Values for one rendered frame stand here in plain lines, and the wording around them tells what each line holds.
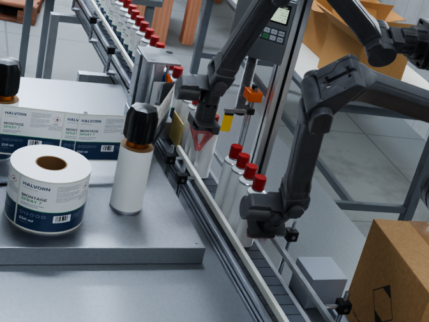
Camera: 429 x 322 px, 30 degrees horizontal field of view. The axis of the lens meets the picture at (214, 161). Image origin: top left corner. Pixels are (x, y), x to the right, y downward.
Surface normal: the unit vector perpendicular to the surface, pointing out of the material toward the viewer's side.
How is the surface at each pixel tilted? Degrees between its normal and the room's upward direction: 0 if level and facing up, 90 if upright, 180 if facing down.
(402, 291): 90
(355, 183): 0
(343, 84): 59
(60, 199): 90
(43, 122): 90
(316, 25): 91
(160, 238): 0
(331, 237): 0
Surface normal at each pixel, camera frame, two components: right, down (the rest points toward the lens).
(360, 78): 0.53, -0.50
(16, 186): -0.66, 0.18
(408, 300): -0.95, -0.09
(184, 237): 0.22, -0.88
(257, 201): 0.29, -0.54
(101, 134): 0.38, 0.47
